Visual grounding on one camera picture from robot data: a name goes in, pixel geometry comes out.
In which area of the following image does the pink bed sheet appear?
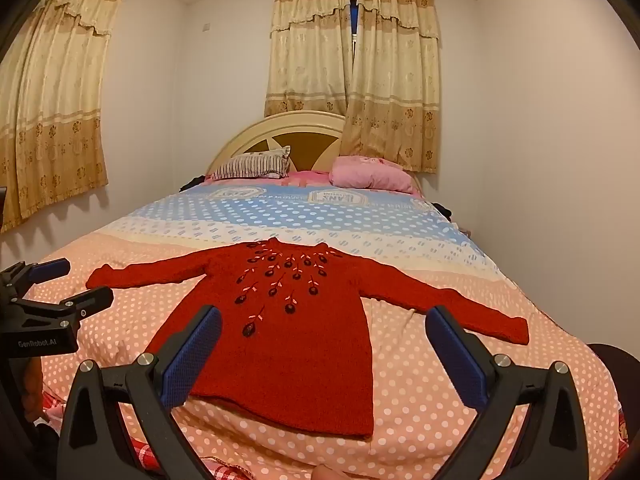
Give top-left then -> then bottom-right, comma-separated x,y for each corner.
285,170 -> 333,187

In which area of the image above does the person's left hand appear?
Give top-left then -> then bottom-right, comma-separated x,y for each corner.
22,357 -> 45,413

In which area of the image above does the dark round table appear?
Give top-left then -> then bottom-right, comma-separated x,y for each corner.
587,342 -> 640,461

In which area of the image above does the pink pillow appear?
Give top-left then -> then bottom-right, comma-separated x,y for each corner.
329,156 -> 418,195

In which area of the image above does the red knitted sweater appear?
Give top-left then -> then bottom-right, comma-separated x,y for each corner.
86,237 -> 530,442

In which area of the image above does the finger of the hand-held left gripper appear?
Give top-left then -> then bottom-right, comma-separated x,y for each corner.
19,286 -> 115,329
10,257 -> 71,290

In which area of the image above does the cream wooden headboard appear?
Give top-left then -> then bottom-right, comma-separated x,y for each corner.
206,110 -> 423,196

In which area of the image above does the polka dot quilt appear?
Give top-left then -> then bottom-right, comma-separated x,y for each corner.
0,180 -> 628,480

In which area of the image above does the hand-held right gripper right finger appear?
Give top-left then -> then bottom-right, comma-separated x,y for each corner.
425,305 -> 591,480

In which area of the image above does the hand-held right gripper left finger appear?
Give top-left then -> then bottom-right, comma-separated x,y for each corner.
57,304 -> 223,480

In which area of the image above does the striped pillow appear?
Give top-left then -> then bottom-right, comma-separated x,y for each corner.
210,146 -> 292,181

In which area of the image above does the beige floral curtain panel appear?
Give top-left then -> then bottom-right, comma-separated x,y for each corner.
264,0 -> 357,118
341,0 -> 442,175

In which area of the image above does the beige side window curtain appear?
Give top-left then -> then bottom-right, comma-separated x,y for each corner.
0,0 -> 126,233

